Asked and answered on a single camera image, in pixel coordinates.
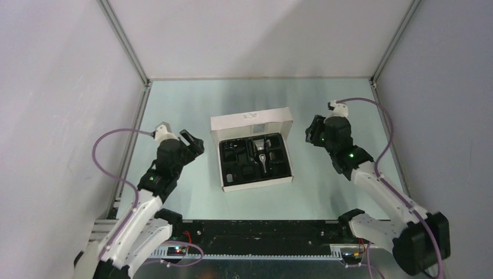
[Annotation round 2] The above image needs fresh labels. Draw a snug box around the white storage box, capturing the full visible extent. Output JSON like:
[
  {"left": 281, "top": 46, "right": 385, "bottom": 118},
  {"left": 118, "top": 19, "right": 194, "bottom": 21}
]
[{"left": 210, "top": 107, "right": 293, "bottom": 192}]

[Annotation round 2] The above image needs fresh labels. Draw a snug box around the silver black hair clipper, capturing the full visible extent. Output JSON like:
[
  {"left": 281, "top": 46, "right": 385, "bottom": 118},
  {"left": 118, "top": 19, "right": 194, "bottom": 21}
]
[{"left": 253, "top": 139, "right": 268, "bottom": 175}]

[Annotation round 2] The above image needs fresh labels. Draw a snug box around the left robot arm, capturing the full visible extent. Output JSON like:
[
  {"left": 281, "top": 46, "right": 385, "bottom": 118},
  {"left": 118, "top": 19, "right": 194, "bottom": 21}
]
[{"left": 73, "top": 124, "right": 205, "bottom": 278}]

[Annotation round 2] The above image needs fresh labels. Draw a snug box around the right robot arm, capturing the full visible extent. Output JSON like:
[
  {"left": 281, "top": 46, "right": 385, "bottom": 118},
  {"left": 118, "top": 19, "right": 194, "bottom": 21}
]
[{"left": 305, "top": 115, "right": 451, "bottom": 276}]

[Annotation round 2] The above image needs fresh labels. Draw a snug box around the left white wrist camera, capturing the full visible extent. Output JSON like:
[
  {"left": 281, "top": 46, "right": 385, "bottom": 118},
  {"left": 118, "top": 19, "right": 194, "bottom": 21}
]
[{"left": 153, "top": 121, "right": 179, "bottom": 144}]

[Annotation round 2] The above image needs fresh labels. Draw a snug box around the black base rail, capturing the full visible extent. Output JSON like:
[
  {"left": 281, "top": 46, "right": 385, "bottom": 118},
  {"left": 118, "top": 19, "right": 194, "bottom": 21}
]
[{"left": 171, "top": 220, "right": 366, "bottom": 257}]

